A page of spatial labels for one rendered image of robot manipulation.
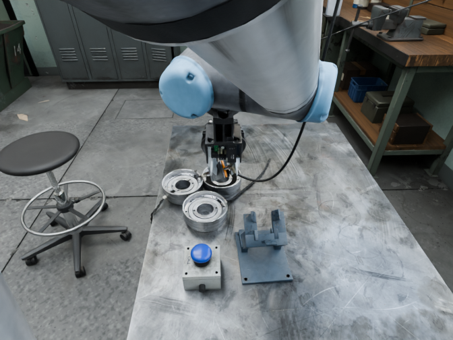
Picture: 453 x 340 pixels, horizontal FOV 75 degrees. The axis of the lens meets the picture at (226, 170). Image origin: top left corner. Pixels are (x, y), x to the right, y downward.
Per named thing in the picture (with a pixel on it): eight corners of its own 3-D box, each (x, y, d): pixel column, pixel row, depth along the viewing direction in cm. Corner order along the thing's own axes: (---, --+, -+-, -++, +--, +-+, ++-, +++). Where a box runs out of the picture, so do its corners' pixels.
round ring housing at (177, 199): (187, 175, 84) (187, 164, 82) (211, 193, 78) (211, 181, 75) (156, 191, 78) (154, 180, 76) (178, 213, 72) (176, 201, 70)
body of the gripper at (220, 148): (205, 166, 60) (201, 117, 51) (205, 139, 66) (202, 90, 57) (243, 165, 60) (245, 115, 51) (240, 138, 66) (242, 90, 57)
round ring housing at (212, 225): (201, 242, 65) (199, 229, 63) (175, 215, 72) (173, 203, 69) (236, 219, 71) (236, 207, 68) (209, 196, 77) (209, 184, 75)
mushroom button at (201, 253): (192, 258, 59) (191, 241, 56) (212, 257, 59) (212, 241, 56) (191, 275, 56) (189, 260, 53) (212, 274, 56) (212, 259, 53)
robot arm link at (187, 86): (233, 75, 33) (259, 38, 40) (146, 64, 36) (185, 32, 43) (235, 131, 38) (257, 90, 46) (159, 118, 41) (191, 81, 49)
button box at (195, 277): (186, 259, 62) (184, 244, 59) (220, 258, 62) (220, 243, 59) (183, 296, 55) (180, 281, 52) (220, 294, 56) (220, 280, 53)
